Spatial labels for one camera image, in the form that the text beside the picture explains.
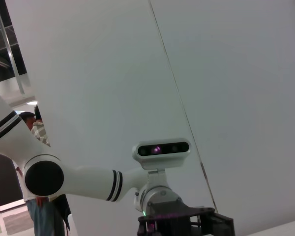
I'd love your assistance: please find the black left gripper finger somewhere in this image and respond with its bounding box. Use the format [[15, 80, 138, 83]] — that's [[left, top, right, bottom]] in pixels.
[[210, 211, 235, 236]]

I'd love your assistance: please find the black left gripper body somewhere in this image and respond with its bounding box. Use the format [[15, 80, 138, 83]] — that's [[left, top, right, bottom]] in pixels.
[[137, 199, 217, 236]]

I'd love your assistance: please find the person in blue jeans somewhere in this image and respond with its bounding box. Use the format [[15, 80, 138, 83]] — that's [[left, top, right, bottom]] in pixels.
[[14, 112, 71, 236]]

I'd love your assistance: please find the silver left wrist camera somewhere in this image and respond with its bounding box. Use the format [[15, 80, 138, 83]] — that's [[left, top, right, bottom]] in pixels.
[[132, 139, 190, 187]]

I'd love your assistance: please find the person in checked shirt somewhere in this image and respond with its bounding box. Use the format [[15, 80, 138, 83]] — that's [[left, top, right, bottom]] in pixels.
[[30, 104, 52, 148]]

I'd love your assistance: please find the grey metal pole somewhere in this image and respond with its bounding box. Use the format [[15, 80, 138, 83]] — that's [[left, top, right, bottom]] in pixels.
[[0, 0, 25, 95]]

